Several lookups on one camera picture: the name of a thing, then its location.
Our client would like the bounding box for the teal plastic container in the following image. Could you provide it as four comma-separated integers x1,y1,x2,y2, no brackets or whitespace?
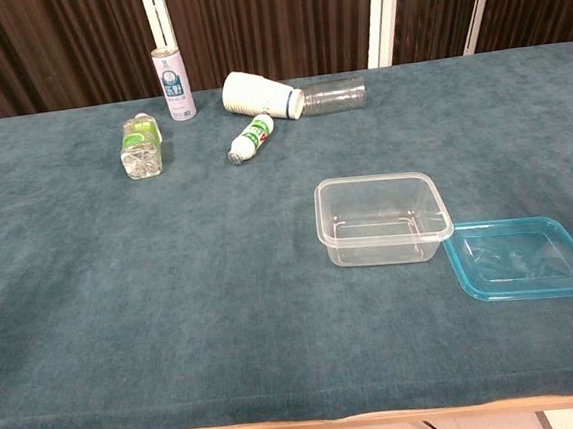
440,213,573,311

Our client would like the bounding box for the clear plastic food container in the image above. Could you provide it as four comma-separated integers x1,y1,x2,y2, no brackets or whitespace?
312,167,458,273

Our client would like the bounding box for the small white bottle green label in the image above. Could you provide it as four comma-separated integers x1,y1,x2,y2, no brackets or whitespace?
223,112,279,166

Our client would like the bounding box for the clear plastic cup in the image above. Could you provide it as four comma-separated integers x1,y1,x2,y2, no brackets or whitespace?
297,75,369,118

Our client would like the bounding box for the teal velvet tablecloth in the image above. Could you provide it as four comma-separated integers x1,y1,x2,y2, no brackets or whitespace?
0,41,573,429

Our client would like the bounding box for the clear bottle with green label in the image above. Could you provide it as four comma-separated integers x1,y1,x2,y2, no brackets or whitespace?
116,110,168,183

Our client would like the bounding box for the white drink can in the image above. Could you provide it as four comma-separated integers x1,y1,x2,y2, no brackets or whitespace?
149,44,199,123

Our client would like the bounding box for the white partition post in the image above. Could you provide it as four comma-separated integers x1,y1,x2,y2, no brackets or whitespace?
458,0,506,56
361,0,409,70
138,0,179,53

